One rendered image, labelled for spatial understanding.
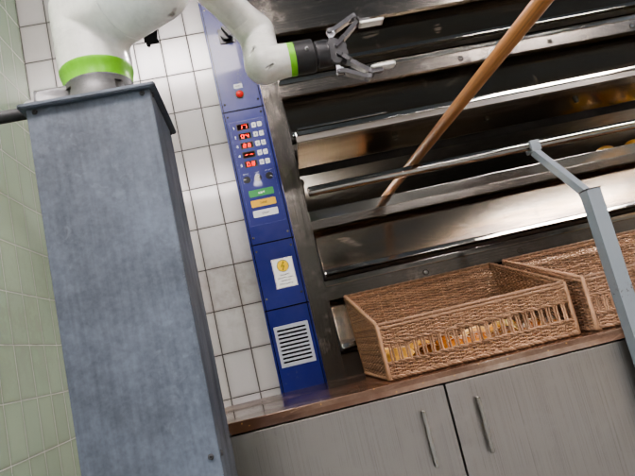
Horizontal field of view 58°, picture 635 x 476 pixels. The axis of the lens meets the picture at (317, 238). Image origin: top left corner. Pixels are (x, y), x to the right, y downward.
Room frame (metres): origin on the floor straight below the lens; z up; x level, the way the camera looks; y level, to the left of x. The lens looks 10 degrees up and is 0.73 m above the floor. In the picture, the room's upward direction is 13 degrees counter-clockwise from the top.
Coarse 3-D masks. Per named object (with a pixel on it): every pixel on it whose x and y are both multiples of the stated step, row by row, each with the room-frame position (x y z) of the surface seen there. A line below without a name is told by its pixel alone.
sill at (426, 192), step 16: (560, 160) 2.13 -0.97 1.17; (576, 160) 2.14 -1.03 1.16; (592, 160) 2.14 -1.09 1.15; (480, 176) 2.10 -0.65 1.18; (496, 176) 2.11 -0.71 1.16; (512, 176) 2.11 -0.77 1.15; (416, 192) 2.07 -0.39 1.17; (432, 192) 2.08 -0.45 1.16; (448, 192) 2.09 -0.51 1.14; (336, 208) 2.04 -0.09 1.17; (352, 208) 2.05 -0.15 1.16; (368, 208) 2.05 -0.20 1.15
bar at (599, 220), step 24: (528, 144) 1.73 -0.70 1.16; (552, 144) 1.74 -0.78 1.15; (408, 168) 1.69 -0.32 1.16; (432, 168) 1.70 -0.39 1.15; (552, 168) 1.65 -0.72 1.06; (312, 192) 1.66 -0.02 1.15; (576, 192) 1.57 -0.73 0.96; (600, 192) 1.51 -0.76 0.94; (600, 216) 1.51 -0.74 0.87; (600, 240) 1.51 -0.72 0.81; (624, 264) 1.51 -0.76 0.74; (624, 288) 1.51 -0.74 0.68; (624, 312) 1.51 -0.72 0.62
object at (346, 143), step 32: (512, 96) 1.97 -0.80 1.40; (544, 96) 2.00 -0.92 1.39; (576, 96) 2.06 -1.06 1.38; (608, 96) 2.12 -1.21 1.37; (352, 128) 1.91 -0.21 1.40; (384, 128) 1.94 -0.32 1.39; (416, 128) 2.00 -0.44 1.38; (448, 128) 2.06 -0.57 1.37; (480, 128) 2.12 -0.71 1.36; (320, 160) 2.05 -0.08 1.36
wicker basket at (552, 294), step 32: (384, 288) 2.01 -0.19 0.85; (448, 288) 2.02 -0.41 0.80; (480, 288) 2.03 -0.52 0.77; (512, 288) 1.94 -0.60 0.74; (544, 288) 1.60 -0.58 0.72; (352, 320) 1.92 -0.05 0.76; (384, 320) 1.99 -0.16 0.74; (416, 320) 1.55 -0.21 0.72; (448, 320) 1.57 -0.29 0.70; (480, 320) 1.57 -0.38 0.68; (544, 320) 1.60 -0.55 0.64; (576, 320) 1.60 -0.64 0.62; (384, 352) 1.54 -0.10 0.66; (416, 352) 1.55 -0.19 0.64; (448, 352) 1.56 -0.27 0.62; (480, 352) 1.57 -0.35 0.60
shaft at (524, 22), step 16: (544, 0) 0.87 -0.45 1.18; (528, 16) 0.92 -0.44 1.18; (512, 32) 0.97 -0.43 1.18; (496, 48) 1.04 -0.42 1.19; (512, 48) 1.02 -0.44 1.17; (496, 64) 1.08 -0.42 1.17; (480, 80) 1.15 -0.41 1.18; (464, 96) 1.24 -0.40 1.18; (448, 112) 1.34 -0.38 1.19; (432, 144) 1.54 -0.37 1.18; (416, 160) 1.67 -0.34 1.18; (384, 192) 2.12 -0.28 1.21
